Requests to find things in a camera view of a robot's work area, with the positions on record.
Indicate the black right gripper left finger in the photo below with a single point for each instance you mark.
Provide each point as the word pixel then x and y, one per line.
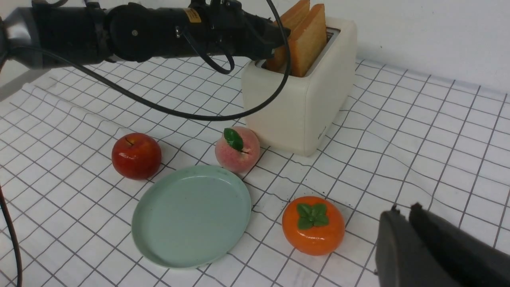
pixel 402 259

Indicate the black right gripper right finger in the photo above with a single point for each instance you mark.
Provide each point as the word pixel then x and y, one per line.
pixel 469 261

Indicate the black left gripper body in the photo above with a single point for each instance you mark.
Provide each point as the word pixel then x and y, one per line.
pixel 229 30

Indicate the toast slice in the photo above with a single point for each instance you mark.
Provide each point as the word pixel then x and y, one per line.
pixel 290 19
pixel 307 40

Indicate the cream white toaster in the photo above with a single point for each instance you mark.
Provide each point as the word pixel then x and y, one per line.
pixel 298 119

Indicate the orange persimmon with green leaf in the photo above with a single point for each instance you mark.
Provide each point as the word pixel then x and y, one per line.
pixel 313 226

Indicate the pink peach with leaf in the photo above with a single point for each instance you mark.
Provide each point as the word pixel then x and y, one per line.
pixel 238 149

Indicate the red apple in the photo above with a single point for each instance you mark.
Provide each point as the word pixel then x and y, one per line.
pixel 136 156

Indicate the mint green plate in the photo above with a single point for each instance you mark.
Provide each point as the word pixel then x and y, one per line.
pixel 191 217

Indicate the white grid tablecloth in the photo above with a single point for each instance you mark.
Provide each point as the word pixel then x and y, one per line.
pixel 400 138

